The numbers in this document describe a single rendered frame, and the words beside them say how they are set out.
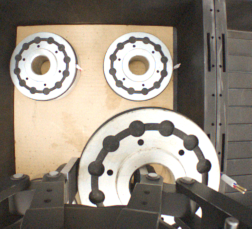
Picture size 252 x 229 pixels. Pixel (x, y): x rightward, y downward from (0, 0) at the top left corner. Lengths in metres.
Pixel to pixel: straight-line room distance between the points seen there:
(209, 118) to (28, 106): 0.27
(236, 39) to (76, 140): 0.32
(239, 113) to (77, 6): 0.31
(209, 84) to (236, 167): 0.20
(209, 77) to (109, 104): 0.16
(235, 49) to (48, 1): 0.30
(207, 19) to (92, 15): 0.16
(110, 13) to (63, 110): 0.16
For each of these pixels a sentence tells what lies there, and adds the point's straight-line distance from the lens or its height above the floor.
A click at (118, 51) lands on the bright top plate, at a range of 0.29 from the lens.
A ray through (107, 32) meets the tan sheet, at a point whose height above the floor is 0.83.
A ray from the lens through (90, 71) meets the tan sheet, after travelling 0.31.
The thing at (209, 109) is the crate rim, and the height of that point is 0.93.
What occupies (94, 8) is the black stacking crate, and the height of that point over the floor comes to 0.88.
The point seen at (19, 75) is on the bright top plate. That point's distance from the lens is 0.32.
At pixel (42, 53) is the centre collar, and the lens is 0.30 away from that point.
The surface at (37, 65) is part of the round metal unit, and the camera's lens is 0.32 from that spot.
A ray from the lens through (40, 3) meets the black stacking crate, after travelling 0.29.
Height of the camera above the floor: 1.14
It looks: 88 degrees down
